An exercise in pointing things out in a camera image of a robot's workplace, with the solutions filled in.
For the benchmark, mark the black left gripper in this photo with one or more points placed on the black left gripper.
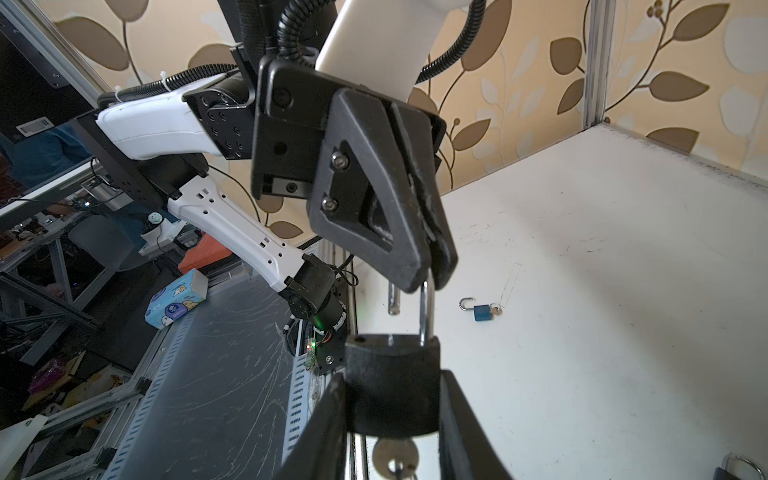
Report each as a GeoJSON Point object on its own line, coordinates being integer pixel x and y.
{"type": "Point", "coordinates": [367, 162]}

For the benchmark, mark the blue padlock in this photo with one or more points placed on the blue padlock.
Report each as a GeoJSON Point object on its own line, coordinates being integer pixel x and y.
{"type": "Point", "coordinates": [481, 312]}

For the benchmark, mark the large padlock key bunch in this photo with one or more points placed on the large padlock key bunch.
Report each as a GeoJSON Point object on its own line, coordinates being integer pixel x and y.
{"type": "Point", "coordinates": [396, 459]}

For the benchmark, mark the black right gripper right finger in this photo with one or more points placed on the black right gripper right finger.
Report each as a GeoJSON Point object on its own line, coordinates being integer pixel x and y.
{"type": "Point", "coordinates": [464, 450]}

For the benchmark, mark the blue tissue pack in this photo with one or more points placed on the blue tissue pack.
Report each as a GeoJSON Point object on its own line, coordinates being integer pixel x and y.
{"type": "Point", "coordinates": [177, 299]}

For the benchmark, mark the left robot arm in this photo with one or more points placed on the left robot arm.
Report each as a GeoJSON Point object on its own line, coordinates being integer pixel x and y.
{"type": "Point", "coordinates": [152, 138]}

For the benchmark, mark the medium black padlock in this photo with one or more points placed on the medium black padlock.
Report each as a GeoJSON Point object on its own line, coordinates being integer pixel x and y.
{"type": "Point", "coordinates": [735, 466]}

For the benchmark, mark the large black padlock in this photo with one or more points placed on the large black padlock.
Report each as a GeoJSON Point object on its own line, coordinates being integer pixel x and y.
{"type": "Point", "coordinates": [393, 380]}

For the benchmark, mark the aluminium frame corner post left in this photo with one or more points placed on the aluminium frame corner post left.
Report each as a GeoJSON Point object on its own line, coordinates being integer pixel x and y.
{"type": "Point", "coordinates": [599, 26]}

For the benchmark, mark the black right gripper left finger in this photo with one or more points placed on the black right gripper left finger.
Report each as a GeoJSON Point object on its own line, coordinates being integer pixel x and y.
{"type": "Point", "coordinates": [320, 452]}

